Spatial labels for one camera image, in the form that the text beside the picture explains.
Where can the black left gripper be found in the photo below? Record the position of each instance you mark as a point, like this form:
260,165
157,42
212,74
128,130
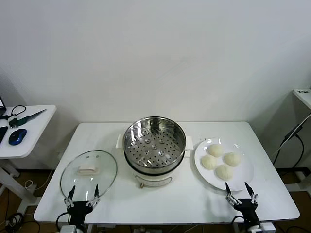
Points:
77,208

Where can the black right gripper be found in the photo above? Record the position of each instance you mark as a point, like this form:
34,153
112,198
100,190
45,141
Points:
246,207

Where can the white steamed baozi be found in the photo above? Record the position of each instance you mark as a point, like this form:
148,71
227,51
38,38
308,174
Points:
232,159
224,172
215,150
209,162

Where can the round glass pot lid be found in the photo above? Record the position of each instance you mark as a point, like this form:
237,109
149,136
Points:
102,165

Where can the stainless steel steamer basket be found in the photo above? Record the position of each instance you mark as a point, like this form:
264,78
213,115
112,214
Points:
155,155

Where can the white round plate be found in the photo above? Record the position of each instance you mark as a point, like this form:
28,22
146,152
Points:
240,179

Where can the white electric cooker base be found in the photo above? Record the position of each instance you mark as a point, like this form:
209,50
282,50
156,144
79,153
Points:
153,180

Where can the white side table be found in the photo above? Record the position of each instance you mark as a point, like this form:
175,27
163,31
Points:
39,131

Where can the black power adapter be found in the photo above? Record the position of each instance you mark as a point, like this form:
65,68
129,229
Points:
291,133

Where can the blue computer mouse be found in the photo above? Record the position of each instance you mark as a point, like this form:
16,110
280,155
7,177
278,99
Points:
17,137

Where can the black smartphone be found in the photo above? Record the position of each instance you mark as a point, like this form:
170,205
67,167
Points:
3,134

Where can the small white black gadget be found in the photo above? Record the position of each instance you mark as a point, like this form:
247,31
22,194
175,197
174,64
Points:
12,121

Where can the laptop computer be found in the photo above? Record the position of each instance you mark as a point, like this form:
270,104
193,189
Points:
2,103

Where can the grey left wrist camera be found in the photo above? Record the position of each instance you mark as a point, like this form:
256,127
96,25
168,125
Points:
68,229

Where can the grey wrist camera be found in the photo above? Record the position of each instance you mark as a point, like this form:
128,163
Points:
68,229
267,227

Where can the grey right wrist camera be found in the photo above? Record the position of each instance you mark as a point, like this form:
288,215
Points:
267,227

